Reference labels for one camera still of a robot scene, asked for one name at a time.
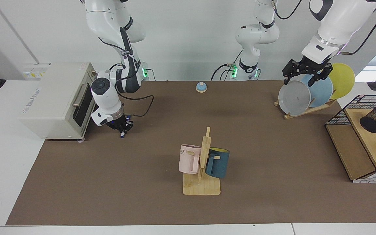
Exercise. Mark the blue whiteboard marker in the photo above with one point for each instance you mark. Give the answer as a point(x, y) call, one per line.
point(122, 133)

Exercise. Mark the light blue plate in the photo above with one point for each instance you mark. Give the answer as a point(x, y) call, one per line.
point(321, 91)

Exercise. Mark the grey plate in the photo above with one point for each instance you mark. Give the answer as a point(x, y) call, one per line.
point(294, 98)

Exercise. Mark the yellow plate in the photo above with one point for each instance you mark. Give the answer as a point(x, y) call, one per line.
point(343, 78)

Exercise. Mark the wooden plate rack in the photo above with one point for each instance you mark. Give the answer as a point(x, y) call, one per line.
point(305, 111)

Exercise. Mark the brown table cloth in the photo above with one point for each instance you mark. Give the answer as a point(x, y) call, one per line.
point(162, 153)

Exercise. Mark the pale toaster oven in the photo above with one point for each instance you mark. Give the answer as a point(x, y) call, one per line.
point(52, 104)

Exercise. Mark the pink cup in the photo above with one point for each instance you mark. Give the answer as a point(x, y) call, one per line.
point(186, 160)

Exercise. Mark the white box with yellow labels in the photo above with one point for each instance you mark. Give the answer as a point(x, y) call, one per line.
point(34, 71)

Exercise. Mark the wooden cup stand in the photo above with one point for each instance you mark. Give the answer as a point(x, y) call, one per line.
point(204, 186)

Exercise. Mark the dark blue cup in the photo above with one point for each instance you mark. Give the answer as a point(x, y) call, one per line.
point(220, 163)

